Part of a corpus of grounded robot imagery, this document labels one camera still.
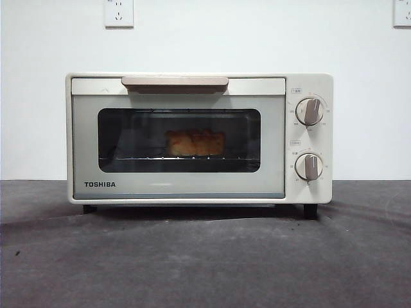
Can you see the cream Toshiba toaster oven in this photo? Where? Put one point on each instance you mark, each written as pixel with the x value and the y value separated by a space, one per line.
pixel 308 83

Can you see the beige oven knob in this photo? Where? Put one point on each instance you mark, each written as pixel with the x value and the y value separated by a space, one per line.
pixel 309 167
pixel 309 111

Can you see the white wall socket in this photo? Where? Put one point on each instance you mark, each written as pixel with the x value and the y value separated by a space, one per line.
pixel 118 16
pixel 404 16

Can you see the golden bread loaf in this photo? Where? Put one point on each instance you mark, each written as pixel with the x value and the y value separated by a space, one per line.
pixel 194 142

